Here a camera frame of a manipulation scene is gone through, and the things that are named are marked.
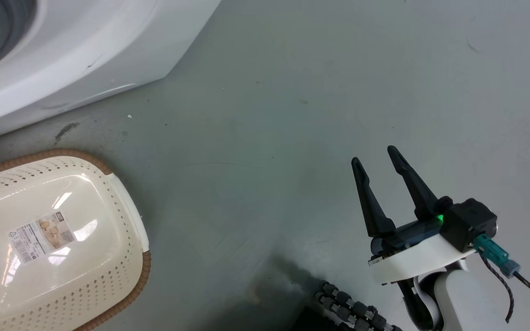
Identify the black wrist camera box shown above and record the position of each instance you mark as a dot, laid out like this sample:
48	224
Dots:
469	223

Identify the product label sticker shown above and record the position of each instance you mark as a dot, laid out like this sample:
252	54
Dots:
42	236

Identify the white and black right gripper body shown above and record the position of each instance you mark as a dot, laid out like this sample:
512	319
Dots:
410	257

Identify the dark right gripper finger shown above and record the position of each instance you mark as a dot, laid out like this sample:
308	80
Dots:
414	185
371	203

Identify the white washing machine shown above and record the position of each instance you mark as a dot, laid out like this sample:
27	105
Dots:
62	50

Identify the cream perforated laundry basket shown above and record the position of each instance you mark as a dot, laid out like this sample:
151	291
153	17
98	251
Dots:
62	276

